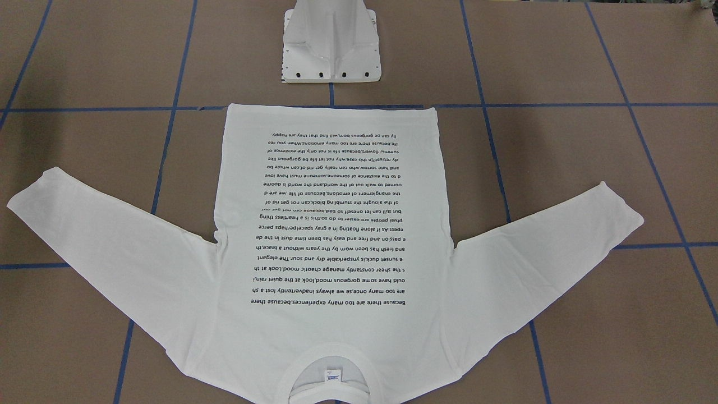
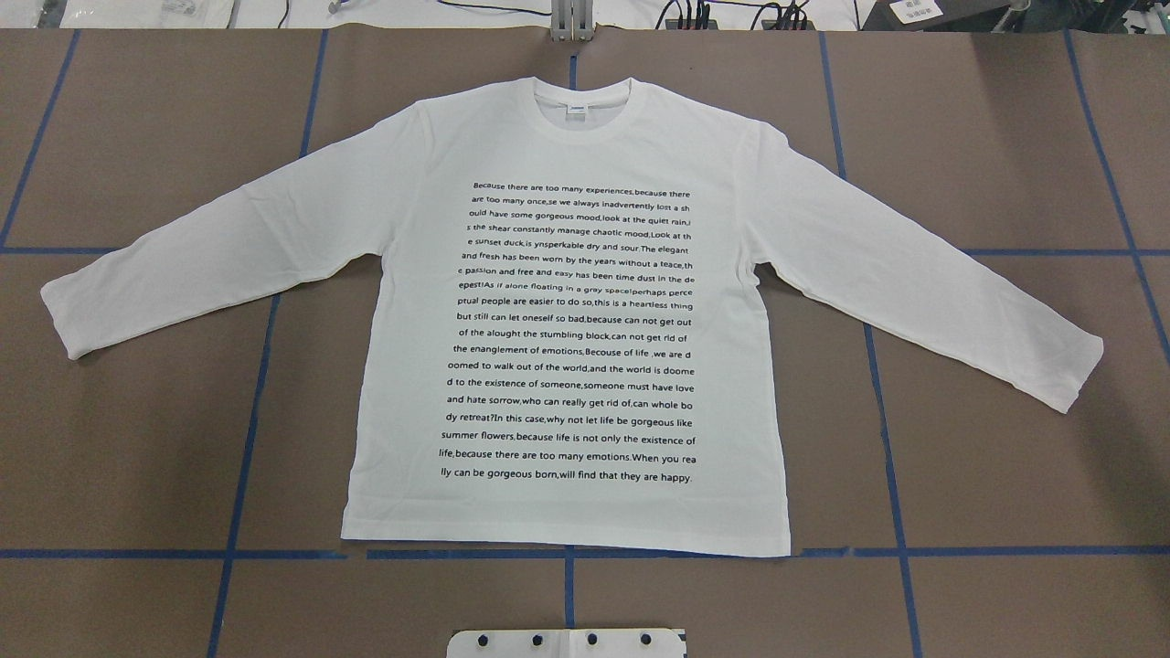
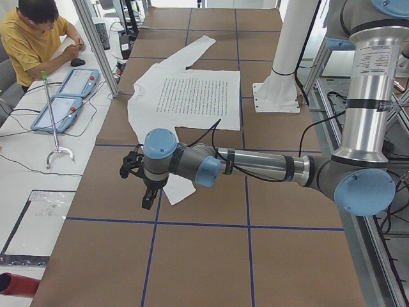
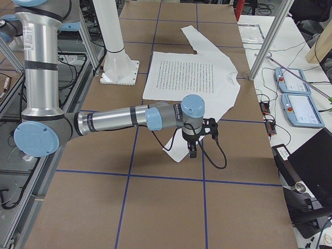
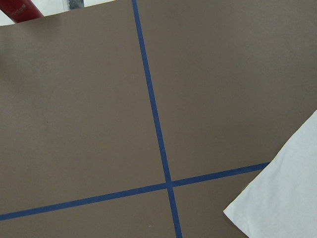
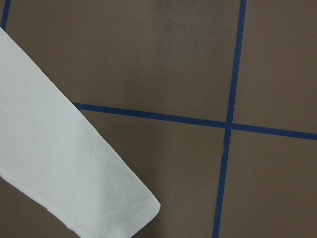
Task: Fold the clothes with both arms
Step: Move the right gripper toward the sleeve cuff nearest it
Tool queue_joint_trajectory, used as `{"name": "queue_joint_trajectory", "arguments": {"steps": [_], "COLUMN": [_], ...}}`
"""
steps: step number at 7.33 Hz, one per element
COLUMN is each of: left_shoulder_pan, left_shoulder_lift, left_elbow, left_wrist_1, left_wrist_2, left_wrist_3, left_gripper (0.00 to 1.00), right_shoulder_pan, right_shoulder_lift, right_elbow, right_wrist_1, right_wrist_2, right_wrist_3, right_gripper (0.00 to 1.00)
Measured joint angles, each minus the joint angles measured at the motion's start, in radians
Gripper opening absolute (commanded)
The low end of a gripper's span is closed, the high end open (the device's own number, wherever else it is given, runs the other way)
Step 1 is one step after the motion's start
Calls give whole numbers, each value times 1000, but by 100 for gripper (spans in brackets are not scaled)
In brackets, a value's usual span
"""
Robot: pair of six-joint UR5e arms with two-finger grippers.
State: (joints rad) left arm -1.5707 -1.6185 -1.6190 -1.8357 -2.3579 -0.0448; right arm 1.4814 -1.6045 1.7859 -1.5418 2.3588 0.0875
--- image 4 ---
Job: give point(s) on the upper orange circuit board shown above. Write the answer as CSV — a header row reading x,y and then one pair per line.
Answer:
x,y
264,107

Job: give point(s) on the black box white label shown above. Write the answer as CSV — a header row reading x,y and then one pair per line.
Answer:
x,y
281,154

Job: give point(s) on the small metal cup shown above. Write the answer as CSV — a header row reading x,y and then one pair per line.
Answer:
x,y
300,187

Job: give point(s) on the blue teach pendant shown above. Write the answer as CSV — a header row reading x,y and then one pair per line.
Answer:
x,y
288,83
301,111

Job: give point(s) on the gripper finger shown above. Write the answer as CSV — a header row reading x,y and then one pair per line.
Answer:
x,y
192,153

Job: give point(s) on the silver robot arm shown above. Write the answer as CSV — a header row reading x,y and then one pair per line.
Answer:
x,y
41,21

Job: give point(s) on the black laptop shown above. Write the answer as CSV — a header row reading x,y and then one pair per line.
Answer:
x,y
312,162

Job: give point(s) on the white power strip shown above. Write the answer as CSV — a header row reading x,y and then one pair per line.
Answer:
x,y
27,158

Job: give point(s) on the white printed t-shirt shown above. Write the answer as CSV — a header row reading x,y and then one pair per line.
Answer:
x,y
204,83

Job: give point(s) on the orange circuit board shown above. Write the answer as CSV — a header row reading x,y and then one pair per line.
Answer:
x,y
264,107
270,128

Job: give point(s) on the lower blue teach pendant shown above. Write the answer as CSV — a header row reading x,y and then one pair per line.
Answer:
x,y
301,111

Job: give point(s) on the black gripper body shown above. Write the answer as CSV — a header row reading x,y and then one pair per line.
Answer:
x,y
190,142

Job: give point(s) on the white pedestal column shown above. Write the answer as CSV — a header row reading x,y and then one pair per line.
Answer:
x,y
118,67

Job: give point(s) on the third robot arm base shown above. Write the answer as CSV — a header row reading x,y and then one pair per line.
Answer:
x,y
12,32

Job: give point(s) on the upper blue teach pendant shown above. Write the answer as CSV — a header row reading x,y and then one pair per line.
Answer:
x,y
288,83

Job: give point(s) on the clear plastic sleeve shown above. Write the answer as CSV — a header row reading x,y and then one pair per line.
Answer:
x,y
251,33

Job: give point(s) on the aluminium frame table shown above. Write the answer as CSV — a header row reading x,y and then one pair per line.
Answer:
x,y
25,184

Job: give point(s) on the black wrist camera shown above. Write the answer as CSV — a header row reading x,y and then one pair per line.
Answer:
x,y
210,126

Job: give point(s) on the lower orange circuit board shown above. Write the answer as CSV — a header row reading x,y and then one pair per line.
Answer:
x,y
270,128

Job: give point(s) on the aluminium frame post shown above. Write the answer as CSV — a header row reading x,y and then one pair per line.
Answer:
x,y
271,35

